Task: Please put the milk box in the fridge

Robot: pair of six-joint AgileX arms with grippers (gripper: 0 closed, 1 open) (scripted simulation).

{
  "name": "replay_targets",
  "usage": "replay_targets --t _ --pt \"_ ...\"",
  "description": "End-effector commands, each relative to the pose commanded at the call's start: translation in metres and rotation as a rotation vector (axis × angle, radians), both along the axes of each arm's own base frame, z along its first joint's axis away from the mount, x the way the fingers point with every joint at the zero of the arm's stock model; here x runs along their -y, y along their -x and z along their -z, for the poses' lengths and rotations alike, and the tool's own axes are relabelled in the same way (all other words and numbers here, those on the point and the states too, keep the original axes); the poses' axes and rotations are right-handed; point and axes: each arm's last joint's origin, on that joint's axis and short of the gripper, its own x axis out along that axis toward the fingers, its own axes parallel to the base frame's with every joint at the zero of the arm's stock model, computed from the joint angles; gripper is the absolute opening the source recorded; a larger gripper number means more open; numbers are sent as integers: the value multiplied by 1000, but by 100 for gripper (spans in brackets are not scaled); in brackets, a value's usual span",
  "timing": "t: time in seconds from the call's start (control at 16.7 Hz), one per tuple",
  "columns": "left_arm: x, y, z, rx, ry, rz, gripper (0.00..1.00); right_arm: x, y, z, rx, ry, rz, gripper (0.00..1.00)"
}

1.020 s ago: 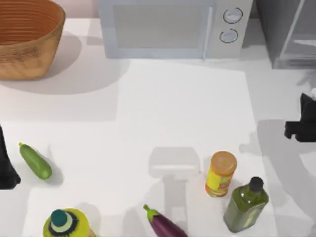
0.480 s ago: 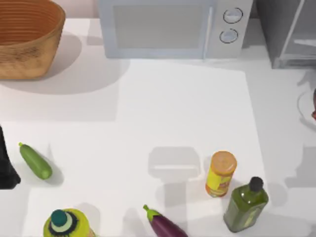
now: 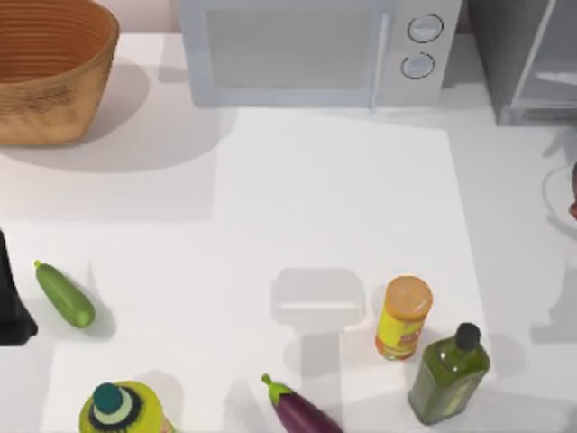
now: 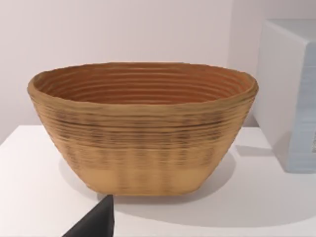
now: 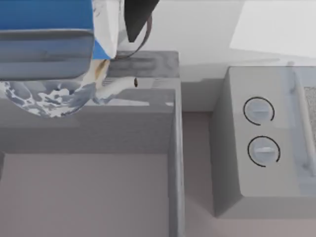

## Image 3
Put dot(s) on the yellow can with orange lid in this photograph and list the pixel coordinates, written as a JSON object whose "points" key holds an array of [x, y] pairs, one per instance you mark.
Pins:
{"points": [[402, 318]]}

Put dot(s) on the pale microwave oven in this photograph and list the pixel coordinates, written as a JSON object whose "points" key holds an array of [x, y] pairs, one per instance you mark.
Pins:
{"points": [[288, 54]]}

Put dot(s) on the purple eggplant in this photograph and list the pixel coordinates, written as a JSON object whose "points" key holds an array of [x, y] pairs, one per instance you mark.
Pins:
{"points": [[302, 410]]}

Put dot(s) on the microwave knob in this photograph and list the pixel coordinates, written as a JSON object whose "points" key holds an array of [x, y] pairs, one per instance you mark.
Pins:
{"points": [[425, 27], [418, 66]]}

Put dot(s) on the green square bottle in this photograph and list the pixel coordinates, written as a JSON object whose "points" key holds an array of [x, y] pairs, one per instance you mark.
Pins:
{"points": [[448, 379]]}

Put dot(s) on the green cucumber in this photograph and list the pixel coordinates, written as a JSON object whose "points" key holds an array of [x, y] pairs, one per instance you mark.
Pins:
{"points": [[65, 295]]}

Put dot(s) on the yellow bottle with teal cap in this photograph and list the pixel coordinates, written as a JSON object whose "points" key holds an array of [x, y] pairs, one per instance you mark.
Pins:
{"points": [[119, 410]]}

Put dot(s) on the white plate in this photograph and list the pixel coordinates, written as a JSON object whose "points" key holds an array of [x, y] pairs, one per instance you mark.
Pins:
{"points": [[559, 194]]}

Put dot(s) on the brown woven basket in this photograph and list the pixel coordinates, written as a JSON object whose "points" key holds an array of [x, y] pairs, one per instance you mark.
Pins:
{"points": [[45, 76]]}

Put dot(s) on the dark red item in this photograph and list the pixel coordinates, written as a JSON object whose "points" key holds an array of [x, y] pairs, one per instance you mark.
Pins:
{"points": [[574, 194]]}

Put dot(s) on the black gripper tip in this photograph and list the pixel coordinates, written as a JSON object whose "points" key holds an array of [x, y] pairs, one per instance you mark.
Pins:
{"points": [[11, 302]]}

